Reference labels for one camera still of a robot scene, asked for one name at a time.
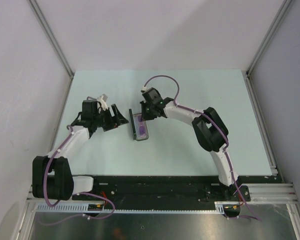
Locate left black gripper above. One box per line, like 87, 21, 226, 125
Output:
93, 104, 128, 132

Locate pink frame purple sunglasses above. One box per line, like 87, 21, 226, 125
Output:
134, 113, 149, 141

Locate black glasses case beige lining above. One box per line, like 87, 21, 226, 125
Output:
129, 108, 149, 141

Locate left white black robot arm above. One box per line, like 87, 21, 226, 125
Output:
32, 95, 129, 207

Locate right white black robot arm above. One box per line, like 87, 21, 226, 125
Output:
140, 86, 241, 201

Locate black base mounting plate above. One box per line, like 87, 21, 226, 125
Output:
72, 175, 239, 208

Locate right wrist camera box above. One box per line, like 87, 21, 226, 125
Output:
141, 86, 156, 94

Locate grey slotted cable duct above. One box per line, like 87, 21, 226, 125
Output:
35, 202, 242, 216

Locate aluminium extrusion rail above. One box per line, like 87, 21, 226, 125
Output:
246, 183, 298, 204

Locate left aluminium frame post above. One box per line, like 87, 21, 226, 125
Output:
27, 0, 74, 80

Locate aluminium frame post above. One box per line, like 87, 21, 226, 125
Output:
27, 0, 74, 80
245, 0, 295, 76

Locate right aluminium frame post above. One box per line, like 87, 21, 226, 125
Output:
245, 0, 295, 76

